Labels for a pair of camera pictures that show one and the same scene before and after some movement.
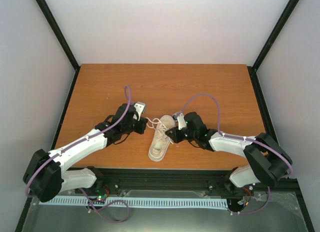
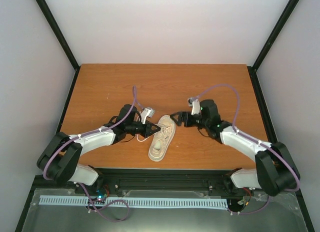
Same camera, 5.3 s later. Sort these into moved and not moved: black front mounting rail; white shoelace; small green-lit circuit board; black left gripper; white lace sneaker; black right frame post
Moved: white shoelace; black left gripper
Not moved: black right frame post; small green-lit circuit board; white lace sneaker; black front mounting rail
